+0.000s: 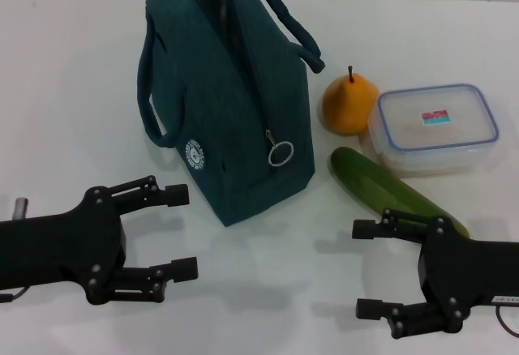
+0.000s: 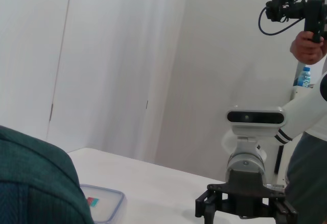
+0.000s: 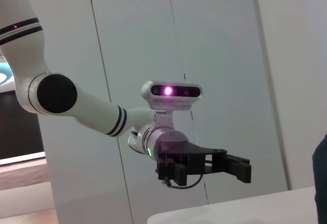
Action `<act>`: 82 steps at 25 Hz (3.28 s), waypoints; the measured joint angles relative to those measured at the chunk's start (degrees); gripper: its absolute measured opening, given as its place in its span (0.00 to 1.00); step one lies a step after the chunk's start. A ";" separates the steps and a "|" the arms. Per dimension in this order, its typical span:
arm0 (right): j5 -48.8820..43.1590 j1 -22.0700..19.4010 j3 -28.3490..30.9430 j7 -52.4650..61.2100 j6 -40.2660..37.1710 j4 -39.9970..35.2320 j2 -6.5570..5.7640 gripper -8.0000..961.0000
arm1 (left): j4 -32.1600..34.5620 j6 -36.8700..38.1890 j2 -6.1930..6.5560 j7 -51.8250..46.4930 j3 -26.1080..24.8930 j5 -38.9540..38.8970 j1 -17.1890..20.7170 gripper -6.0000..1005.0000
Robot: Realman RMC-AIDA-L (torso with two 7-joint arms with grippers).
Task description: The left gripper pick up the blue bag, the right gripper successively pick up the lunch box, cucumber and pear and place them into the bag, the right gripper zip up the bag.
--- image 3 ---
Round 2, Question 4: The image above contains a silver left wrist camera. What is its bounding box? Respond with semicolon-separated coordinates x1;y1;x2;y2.
141;80;204;132

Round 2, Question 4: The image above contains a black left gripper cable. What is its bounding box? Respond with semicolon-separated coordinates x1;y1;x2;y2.
160;174;205;190

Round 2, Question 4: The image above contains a round ceiling light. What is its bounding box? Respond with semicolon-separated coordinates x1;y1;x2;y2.
0;62;13;86

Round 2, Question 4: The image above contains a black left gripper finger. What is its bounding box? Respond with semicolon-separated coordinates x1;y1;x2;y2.
212;159;252;184
226;153;250;165

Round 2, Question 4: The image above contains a dark teal lunch bag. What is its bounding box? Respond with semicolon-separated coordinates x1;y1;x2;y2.
313;134;327;224

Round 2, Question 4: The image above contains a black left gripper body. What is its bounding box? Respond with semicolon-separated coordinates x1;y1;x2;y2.
155;142;228;186

